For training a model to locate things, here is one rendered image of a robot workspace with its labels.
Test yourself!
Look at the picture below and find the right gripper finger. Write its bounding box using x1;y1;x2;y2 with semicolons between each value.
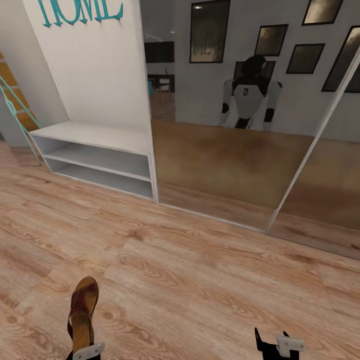
254;328;263;352

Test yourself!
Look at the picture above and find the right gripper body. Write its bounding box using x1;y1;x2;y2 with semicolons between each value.
262;342;299;360

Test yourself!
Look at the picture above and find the sandal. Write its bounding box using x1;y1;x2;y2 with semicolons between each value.
67;276;99;353

